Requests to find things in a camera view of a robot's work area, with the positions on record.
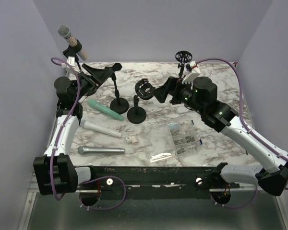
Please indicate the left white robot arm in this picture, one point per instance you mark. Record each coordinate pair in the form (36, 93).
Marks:
(55, 172)

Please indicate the black mounting rail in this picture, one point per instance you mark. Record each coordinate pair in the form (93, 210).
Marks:
(139, 183)

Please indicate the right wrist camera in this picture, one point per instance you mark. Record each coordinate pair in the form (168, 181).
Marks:
(192, 72)

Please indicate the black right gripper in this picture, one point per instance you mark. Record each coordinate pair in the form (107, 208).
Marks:
(173, 86)

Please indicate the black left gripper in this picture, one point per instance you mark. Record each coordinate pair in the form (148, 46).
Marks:
(96, 77)

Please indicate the silver grey microphone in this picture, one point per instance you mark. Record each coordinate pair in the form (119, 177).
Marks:
(85, 150)

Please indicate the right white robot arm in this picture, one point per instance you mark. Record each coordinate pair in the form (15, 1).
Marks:
(201, 96)

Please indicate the white microphone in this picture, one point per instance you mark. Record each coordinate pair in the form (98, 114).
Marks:
(94, 127)

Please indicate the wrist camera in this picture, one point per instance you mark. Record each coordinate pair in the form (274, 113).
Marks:
(192, 72)
(71, 62)

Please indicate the round base clip stand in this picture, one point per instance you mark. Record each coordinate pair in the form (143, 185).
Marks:
(72, 51)
(118, 105)

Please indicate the mint green microphone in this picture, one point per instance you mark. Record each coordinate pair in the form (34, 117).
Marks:
(98, 106)

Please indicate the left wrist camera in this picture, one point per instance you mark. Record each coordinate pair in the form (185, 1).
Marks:
(71, 62)

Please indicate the small white plastic block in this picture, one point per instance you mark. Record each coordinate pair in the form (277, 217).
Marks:
(131, 140)

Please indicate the black tripod microphone stand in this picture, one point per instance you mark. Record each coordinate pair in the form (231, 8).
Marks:
(183, 57)

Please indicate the clear plastic bag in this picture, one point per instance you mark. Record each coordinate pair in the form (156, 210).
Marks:
(160, 157)

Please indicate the clear plastic screw box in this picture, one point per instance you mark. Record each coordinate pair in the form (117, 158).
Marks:
(177, 136)

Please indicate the glitter microphone silver head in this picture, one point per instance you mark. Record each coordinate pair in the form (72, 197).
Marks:
(65, 33)

